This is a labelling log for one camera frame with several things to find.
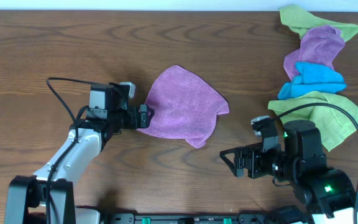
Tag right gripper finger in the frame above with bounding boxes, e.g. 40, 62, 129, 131
219, 151, 244, 177
220, 147, 238, 156

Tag purple microfiber cloth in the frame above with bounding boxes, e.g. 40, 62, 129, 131
139, 65, 230, 149

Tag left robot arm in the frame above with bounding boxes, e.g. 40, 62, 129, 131
4, 82, 153, 223

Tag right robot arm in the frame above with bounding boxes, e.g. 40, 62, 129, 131
220, 116, 358, 223

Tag green cloth lower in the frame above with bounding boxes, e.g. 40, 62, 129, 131
268, 91, 358, 151

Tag green cloth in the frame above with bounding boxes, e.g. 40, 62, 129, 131
268, 91, 358, 151
279, 4, 358, 42

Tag blue cloth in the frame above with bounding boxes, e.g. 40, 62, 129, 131
278, 62, 347, 100

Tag purple cloth in pile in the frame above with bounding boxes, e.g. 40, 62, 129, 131
283, 25, 345, 80

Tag green cloth top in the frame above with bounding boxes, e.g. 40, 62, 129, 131
279, 4, 358, 42

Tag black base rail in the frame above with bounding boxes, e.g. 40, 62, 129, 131
101, 212, 279, 224

